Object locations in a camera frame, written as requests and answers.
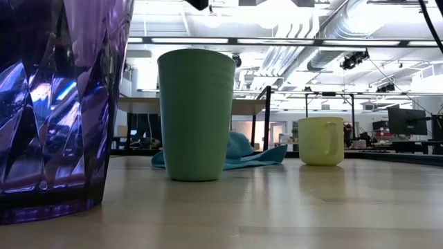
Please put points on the green plastic cup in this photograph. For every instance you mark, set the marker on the green plastic cup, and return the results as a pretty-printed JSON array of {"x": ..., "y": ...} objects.
[{"x": 195, "y": 114}]

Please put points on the purple faceted plastic tumbler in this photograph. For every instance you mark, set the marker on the purple faceted plastic tumbler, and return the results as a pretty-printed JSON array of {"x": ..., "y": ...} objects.
[{"x": 52, "y": 121}]

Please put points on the wooden shelf with black legs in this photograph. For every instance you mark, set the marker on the wooden shelf with black legs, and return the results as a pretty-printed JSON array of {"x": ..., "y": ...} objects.
[{"x": 249, "y": 106}]

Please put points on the blue microfiber cloth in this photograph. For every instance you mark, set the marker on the blue microfiber cloth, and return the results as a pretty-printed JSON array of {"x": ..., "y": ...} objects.
[{"x": 256, "y": 159}]

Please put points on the black computer monitor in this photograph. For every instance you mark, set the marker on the black computer monitor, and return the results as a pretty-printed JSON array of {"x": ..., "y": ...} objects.
[{"x": 406, "y": 121}]

